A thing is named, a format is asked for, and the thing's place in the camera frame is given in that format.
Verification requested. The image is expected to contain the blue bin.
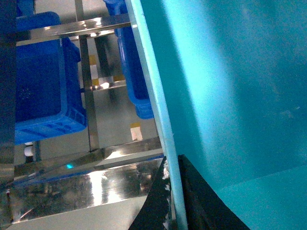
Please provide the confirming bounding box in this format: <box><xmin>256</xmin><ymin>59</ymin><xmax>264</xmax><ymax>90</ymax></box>
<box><xmin>14</xmin><ymin>11</ymin><xmax>87</xmax><ymax>146</ymax></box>
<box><xmin>103</xmin><ymin>0</ymin><xmax>154</xmax><ymax>120</ymax></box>

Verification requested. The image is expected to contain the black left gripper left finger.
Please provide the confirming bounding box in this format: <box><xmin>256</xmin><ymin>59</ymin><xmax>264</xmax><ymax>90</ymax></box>
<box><xmin>129</xmin><ymin>157</ymin><xmax>177</xmax><ymax>230</ymax></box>

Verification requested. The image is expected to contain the blue bin left front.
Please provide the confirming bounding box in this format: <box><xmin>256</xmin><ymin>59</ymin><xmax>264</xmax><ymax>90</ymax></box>
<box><xmin>14</xmin><ymin>11</ymin><xmax>87</xmax><ymax>146</ymax></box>

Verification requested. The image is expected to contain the blue bin lower centre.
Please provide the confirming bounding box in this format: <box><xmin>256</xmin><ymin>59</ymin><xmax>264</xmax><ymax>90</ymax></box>
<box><xmin>103</xmin><ymin>0</ymin><xmax>154</xmax><ymax>120</ymax></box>

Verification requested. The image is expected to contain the turquoise plastic bin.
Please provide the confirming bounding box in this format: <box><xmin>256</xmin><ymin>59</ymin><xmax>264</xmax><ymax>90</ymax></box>
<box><xmin>126</xmin><ymin>0</ymin><xmax>307</xmax><ymax>230</ymax></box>

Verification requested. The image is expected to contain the steel shelf front rail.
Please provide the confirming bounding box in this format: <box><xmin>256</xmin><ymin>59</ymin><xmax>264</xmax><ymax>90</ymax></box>
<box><xmin>0</xmin><ymin>137</ymin><xmax>163</xmax><ymax>229</ymax></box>

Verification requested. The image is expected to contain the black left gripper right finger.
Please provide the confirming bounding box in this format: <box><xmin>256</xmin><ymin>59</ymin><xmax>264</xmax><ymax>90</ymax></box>
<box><xmin>178</xmin><ymin>155</ymin><xmax>249</xmax><ymax>230</ymax></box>

